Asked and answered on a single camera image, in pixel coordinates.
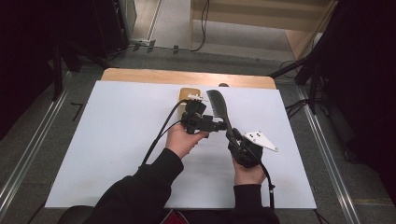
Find white board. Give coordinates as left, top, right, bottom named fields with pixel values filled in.
left=44, top=79, right=318, bottom=210

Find person's left hand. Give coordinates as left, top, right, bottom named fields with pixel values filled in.
left=164, top=122, right=210, bottom=160

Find metal floor rail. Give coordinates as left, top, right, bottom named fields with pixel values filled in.
left=0, top=72, right=75, bottom=217
left=294, top=85, right=362, bottom=224

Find white power strip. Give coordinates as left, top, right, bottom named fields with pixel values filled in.
left=130, top=37, right=157, bottom=52

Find hand-held gripper black cable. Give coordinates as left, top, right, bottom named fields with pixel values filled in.
left=141, top=98, right=190, bottom=166
left=259, top=162, right=276, bottom=212

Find light wooden shelf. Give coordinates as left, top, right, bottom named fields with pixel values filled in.
left=188, top=0, right=339, bottom=62

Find person's red garment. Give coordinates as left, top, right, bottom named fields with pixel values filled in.
left=160, top=209, right=190, bottom=224

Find black metal stand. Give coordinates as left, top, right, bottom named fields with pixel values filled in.
left=49, top=38, right=110, bottom=103
left=268, top=0, right=345, bottom=116

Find left hand-held gripper black cable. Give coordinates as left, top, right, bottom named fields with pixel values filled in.
left=141, top=98, right=190, bottom=166

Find person's right hand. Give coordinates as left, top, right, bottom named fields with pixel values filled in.
left=232, top=156, right=268, bottom=187

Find black hanging cable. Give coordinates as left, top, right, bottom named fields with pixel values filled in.
left=189, top=0, right=210, bottom=53

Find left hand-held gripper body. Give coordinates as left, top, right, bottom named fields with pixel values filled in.
left=179, top=93, right=217, bottom=135

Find cream square cup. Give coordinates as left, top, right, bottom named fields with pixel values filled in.
left=177, top=87, right=203, bottom=123

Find black comb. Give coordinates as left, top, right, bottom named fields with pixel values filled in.
left=205, top=89, right=238, bottom=142

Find right hand-held gripper black cable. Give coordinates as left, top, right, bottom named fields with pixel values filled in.
left=259, top=162, right=276, bottom=212

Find person's dark trousers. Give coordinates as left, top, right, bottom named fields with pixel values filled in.
left=57, top=203, right=98, bottom=224

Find wooden table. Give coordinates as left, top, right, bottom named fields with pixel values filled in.
left=100, top=67, right=277, bottom=91

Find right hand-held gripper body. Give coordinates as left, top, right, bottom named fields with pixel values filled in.
left=226, top=130, right=279, bottom=169

